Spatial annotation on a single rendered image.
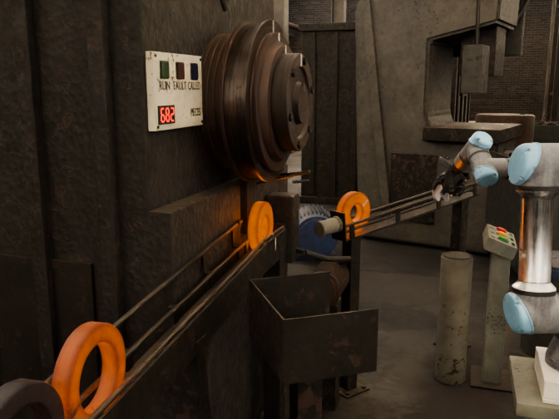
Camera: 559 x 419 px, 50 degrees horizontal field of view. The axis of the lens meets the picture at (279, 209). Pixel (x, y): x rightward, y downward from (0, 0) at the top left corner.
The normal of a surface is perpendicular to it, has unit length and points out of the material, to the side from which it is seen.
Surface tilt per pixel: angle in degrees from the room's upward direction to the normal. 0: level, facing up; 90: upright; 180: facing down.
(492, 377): 90
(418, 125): 90
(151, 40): 90
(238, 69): 66
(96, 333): 90
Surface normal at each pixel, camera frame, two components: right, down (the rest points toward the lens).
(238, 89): -0.29, 0.02
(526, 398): 0.00, -0.98
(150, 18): 0.95, 0.06
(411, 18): -0.52, 0.17
